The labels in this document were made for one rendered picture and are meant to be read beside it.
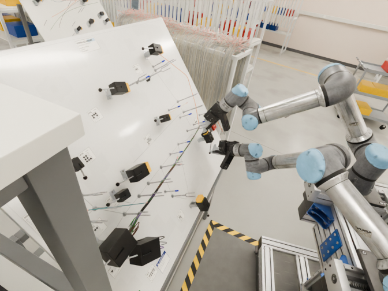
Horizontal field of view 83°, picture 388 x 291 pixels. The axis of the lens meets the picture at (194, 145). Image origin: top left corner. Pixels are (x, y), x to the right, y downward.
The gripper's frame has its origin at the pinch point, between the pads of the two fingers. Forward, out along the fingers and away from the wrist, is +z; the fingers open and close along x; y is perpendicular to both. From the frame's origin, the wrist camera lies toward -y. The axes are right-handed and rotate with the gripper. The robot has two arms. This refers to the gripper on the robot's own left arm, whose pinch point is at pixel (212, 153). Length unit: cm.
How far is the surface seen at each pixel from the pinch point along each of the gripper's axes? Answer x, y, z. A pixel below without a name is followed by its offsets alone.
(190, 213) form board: 15.5, -36.4, -8.4
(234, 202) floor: -99, -36, 62
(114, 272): 58, -55, -24
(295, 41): -566, 520, 296
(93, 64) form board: 79, 19, -10
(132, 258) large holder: 56, -48, -32
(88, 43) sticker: 83, 28, -9
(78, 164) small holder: 78, -20, -26
